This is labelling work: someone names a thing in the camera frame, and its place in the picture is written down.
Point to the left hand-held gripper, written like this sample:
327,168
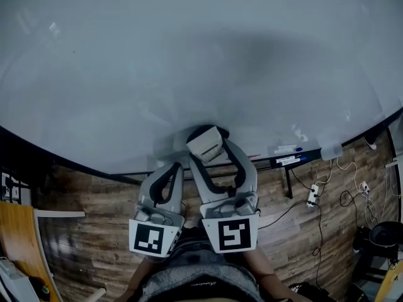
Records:
148,238

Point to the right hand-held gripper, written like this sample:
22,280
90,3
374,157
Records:
234,234

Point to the white whiteboard eraser black felt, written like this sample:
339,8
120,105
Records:
204,145

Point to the large white whiteboard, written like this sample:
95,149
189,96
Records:
126,74

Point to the person's right forearm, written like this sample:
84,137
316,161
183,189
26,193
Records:
261,266

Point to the person's left forearm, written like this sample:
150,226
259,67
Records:
143,272

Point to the person's dark trousers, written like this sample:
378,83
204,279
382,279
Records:
193,234

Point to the black-capped white marker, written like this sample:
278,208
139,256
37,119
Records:
285,159

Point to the blue-capped white marker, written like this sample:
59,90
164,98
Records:
296,162

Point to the white power strip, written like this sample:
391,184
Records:
312,195
364,186

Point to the black marker tray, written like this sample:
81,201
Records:
315,156

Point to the person's grey knit top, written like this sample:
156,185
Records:
201,275

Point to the translucent plastic corner cover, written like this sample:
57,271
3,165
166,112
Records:
331,152

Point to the black office chair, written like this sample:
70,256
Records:
41,175

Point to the white printed board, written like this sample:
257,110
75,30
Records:
14,189

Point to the curved wooden desk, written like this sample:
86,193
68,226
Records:
19,238

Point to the black pouch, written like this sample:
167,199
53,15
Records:
37,288

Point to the black round bin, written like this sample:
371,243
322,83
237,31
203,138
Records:
385,234

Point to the white plastic box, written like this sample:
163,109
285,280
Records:
12,282

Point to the yellow wooden board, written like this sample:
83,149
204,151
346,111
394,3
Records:
392,282

